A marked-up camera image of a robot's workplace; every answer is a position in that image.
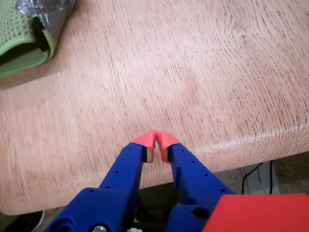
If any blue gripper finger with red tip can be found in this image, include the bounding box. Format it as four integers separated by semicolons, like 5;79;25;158
156;131;237;207
98;129;158;192

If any green microfiber cloth black hem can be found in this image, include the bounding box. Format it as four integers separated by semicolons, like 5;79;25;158
0;0;58;78

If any grey table leg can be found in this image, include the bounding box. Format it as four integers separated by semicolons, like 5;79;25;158
245;160;273;195

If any thin black cable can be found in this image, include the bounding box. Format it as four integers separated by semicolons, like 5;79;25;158
241;163;264;194

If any red camera mount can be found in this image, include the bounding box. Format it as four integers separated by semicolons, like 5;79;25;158
202;192;309;232

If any thin white cable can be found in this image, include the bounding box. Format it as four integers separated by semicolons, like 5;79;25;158
30;209;46;232

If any grey duct tape piece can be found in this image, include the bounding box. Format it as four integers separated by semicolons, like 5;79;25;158
15;0;76;43

